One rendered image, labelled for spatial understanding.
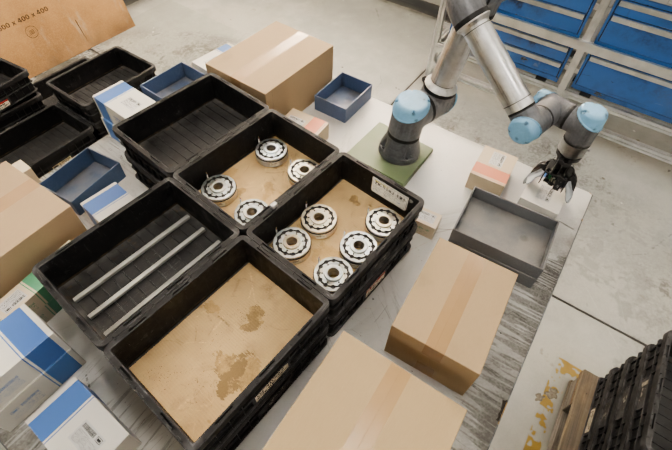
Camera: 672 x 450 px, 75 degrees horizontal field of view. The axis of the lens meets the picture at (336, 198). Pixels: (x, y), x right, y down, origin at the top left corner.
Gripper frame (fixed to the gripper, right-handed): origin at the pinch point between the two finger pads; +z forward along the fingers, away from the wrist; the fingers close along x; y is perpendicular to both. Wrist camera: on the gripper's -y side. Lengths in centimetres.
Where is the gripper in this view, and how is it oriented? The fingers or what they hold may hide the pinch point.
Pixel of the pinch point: (545, 191)
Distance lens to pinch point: 160.0
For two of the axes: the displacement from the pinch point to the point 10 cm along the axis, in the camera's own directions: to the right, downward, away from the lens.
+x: 8.2, 4.5, -3.4
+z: -0.3, 6.4, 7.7
